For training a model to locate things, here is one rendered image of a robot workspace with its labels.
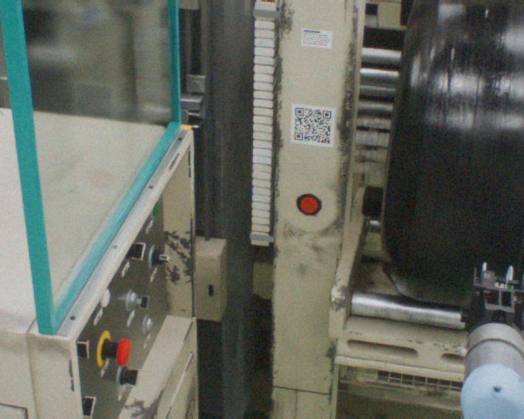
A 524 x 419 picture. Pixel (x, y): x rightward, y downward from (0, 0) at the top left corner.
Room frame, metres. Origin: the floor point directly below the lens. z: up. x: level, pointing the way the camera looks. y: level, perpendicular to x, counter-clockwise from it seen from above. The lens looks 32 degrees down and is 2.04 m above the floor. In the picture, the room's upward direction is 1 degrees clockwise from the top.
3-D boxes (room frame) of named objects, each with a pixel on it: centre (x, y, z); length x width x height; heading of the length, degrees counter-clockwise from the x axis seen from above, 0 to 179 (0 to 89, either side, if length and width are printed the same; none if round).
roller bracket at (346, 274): (1.67, -0.18, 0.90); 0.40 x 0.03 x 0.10; 169
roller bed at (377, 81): (2.05, -0.21, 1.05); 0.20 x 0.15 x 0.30; 79
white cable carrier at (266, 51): (1.65, -0.01, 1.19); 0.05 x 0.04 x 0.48; 169
